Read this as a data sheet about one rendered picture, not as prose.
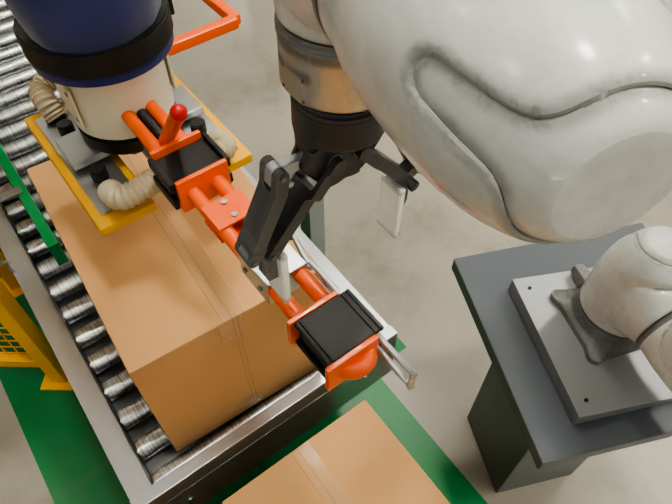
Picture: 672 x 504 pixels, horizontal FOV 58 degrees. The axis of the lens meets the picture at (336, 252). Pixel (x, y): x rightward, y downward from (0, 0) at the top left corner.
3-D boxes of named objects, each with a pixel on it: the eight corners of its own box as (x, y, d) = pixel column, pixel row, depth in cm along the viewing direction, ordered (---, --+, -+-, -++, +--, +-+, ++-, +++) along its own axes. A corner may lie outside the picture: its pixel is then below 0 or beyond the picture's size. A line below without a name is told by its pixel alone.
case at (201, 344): (85, 272, 166) (25, 168, 134) (215, 211, 179) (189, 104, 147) (177, 452, 136) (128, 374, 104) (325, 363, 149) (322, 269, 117)
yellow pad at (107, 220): (27, 126, 114) (15, 105, 110) (77, 105, 117) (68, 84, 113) (103, 238, 97) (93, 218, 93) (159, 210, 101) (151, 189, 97)
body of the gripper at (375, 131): (355, 38, 47) (350, 129, 55) (264, 76, 44) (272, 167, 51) (418, 86, 44) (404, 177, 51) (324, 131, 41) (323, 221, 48)
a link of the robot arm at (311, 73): (247, 0, 40) (255, 75, 45) (328, 67, 36) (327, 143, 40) (355, -39, 43) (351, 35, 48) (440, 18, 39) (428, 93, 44)
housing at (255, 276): (239, 272, 81) (234, 252, 77) (280, 248, 83) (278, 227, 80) (268, 307, 78) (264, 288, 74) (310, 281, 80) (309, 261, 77)
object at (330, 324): (287, 341, 74) (285, 321, 70) (335, 310, 77) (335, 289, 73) (328, 392, 70) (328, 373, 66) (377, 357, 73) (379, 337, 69)
